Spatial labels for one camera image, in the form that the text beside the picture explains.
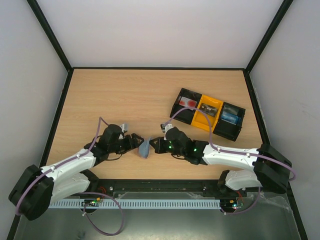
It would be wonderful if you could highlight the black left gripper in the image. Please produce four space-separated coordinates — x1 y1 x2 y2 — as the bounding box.
109 133 144 155

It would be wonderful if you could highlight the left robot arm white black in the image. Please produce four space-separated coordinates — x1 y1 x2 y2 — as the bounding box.
8 124 144 221

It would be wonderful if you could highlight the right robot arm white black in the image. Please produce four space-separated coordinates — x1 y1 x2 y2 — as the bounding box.
149 125 293 196

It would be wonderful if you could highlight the red white card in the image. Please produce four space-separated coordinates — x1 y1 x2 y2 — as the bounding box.
178 96 198 110

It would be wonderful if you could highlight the dark card in yellow bin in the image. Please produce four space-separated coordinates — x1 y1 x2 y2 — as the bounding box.
199 103 218 118

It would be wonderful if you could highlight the black bin left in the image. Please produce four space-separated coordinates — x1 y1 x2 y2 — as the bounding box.
170 88 202 125

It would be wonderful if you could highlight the black bin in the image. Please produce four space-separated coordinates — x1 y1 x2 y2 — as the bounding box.
213 102 246 142
170 88 202 125

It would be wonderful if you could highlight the yellow bin middle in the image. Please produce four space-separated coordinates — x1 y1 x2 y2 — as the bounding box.
191 95 224 133

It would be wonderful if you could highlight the black bin right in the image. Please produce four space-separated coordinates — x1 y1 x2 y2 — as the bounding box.
213 102 246 142

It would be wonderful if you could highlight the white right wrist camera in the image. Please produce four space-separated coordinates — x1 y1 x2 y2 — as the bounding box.
160 123 173 133

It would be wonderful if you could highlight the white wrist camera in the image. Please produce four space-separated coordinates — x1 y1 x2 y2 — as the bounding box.
160 123 173 133
120 123 128 136

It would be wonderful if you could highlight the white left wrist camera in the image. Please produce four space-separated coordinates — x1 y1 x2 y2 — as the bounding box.
120 123 128 136

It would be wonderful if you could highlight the light blue slotted cable duct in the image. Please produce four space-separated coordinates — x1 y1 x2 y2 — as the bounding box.
49 198 221 210

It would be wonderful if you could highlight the black aluminium front rail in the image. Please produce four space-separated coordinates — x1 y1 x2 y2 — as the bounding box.
26 177 291 197

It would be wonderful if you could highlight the black frame post left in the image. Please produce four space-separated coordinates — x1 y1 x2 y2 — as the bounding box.
27 0 72 72

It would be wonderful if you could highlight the black frame post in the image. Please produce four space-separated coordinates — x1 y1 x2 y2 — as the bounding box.
245 0 294 73
27 0 72 72

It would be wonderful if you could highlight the black frame post right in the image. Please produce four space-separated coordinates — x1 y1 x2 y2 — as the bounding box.
245 0 294 73

